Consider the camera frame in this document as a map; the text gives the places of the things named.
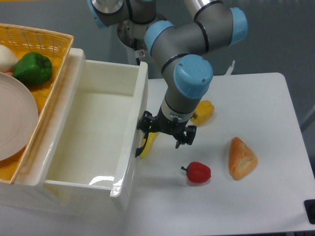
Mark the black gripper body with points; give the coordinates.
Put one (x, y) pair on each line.
(169, 127)

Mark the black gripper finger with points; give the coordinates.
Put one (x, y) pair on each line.
(186, 136)
(147, 124)

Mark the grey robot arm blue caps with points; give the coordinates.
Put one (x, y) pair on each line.
(178, 53)

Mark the white drawer cabinet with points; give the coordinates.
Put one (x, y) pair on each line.
(27, 190)

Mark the yellow banana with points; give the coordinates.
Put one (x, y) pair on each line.
(149, 143)

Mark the yellow bell pepper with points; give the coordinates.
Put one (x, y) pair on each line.
(202, 112)

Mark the red bell pepper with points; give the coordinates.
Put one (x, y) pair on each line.
(197, 172)

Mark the triangular bread pastry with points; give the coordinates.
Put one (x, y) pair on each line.
(242, 160)

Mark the green bell pepper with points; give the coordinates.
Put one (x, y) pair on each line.
(33, 69)

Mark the pink plate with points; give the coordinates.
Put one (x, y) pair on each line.
(18, 116)

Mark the black object at table edge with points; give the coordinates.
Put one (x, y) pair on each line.
(310, 210)

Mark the yellow woven basket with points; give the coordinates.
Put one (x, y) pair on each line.
(42, 54)

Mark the white round vegetable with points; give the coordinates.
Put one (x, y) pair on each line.
(7, 59)

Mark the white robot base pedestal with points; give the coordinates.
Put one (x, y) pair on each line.
(137, 49)

